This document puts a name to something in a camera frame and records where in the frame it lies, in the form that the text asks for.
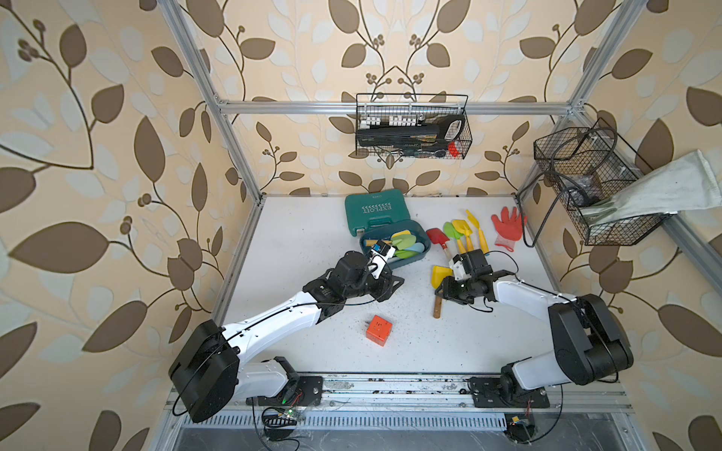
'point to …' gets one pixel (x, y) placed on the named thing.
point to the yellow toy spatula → (463, 228)
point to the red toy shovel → (436, 236)
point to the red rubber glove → (509, 230)
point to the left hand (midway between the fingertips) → (400, 278)
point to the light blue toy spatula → (417, 247)
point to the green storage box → (377, 214)
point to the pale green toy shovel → (403, 240)
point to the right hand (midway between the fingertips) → (440, 292)
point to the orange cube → (378, 330)
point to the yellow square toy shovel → (437, 273)
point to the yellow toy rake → (482, 237)
